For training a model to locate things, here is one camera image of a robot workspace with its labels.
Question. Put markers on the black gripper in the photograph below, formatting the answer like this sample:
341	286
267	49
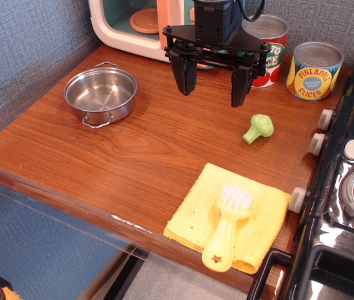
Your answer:
217	38

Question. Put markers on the stainless steel pan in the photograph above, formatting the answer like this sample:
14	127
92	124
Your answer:
102	95

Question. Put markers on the green toy broccoli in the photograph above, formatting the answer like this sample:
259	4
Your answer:
261	125

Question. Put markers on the toy microwave oven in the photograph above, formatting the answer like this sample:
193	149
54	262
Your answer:
136	26

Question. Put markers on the pineapple slices can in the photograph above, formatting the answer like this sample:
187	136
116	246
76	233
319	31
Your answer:
314	69

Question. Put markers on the yellow dish brush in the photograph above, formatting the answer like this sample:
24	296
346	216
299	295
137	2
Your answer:
234	205

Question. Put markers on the yellow folded cloth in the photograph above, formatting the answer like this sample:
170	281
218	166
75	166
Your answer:
195	221

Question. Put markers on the black toy stove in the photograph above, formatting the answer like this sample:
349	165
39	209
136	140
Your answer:
321	265

